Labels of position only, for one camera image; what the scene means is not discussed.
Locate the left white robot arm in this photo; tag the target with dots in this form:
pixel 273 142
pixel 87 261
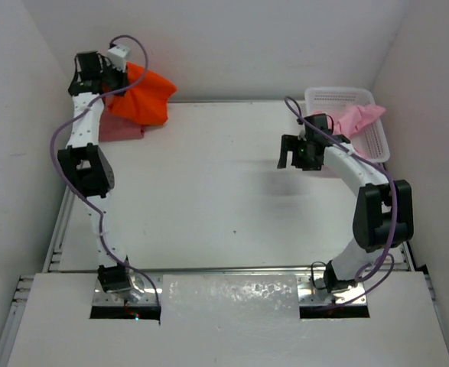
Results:
pixel 87 169

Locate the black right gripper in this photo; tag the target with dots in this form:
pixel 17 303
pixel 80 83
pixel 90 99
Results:
pixel 290 142

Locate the white front cover panel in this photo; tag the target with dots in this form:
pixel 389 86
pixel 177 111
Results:
pixel 226 320

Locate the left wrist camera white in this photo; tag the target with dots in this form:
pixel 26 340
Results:
pixel 118 56

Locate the orange t-shirt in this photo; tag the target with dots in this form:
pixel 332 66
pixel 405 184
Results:
pixel 146 103

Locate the light pink t-shirt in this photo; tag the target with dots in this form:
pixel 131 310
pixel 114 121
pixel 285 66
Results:
pixel 354 118

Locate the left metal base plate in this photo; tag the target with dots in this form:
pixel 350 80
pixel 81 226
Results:
pixel 136 303

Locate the metal base plate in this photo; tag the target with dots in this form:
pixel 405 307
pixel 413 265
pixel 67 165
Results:
pixel 316 303
pixel 136 303

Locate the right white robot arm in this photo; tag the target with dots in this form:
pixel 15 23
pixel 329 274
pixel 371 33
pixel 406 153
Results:
pixel 383 215

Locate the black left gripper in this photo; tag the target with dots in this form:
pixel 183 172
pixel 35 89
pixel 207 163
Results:
pixel 122 76

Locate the white plastic basket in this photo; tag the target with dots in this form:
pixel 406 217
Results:
pixel 371 142

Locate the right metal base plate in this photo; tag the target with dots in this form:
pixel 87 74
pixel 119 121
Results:
pixel 316 303

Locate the pink red t-shirt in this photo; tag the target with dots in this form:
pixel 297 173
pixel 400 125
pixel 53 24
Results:
pixel 114 128

